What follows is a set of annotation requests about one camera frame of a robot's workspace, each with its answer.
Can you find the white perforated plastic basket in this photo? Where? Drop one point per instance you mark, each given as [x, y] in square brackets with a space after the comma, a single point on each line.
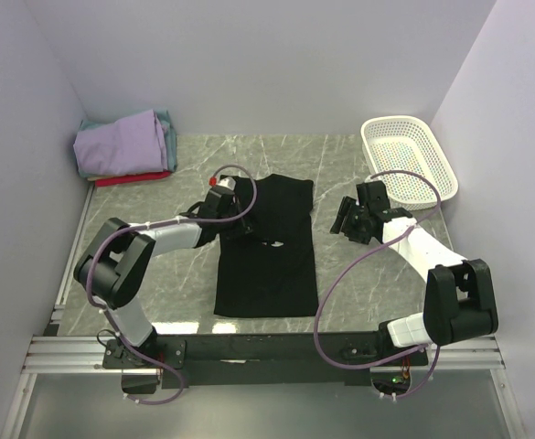
[406, 146]

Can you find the folded teal t shirt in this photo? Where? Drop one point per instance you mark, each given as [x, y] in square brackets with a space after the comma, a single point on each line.
[171, 142]

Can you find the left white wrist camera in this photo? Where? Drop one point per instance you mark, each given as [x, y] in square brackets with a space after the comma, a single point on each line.
[226, 182]

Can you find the folded lilac t shirt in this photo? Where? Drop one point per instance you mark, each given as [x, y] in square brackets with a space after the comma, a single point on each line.
[120, 146]

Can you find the black floral print t shirt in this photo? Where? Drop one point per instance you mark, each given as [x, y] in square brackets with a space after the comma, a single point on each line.
[271, 271]

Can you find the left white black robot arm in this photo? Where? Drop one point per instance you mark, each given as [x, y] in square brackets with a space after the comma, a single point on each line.
[112, 268]

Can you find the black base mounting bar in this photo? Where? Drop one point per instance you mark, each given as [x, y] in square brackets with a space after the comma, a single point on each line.
[247, 359]

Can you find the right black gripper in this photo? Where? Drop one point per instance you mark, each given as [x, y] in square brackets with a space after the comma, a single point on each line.
[352, 219]

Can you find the folded red t shirt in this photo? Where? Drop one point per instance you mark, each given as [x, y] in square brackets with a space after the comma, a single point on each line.
[114, 181]

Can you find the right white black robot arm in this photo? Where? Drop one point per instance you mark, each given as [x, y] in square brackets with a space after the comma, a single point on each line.
[459, 300]

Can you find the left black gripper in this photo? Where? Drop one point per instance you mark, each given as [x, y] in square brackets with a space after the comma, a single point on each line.
[238, 224]

